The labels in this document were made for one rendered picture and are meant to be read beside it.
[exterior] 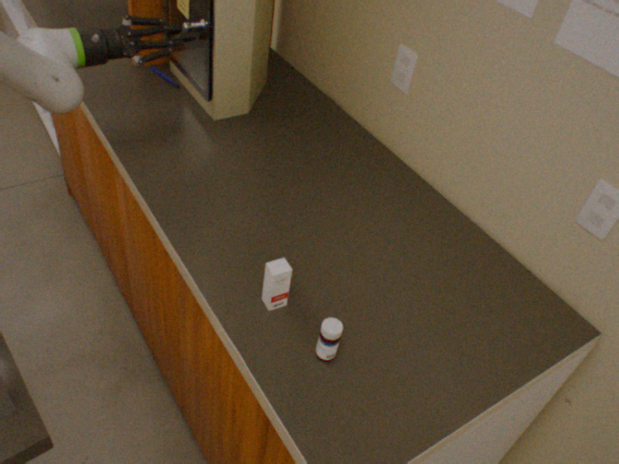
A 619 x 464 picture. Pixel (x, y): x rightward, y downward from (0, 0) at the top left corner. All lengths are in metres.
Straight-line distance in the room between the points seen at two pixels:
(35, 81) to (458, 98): 0.95
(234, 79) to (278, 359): 0.83
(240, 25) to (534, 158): 0.80
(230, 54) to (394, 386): 0.95
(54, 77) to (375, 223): 0.78
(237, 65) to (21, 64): 0.56
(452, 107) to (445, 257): 0.39
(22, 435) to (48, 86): 0.69
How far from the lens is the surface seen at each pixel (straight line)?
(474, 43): 1.37
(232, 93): 1.58
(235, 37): 1.51
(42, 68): 1.29
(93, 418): 2.07
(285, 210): 1.31
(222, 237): 1.22
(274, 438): 1.13
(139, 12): 1.81
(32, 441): 0.99
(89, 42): 1.44
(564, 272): 1.35
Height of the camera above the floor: 1.79
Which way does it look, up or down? 42 degrees down
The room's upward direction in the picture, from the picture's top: 11 degrees clockwise
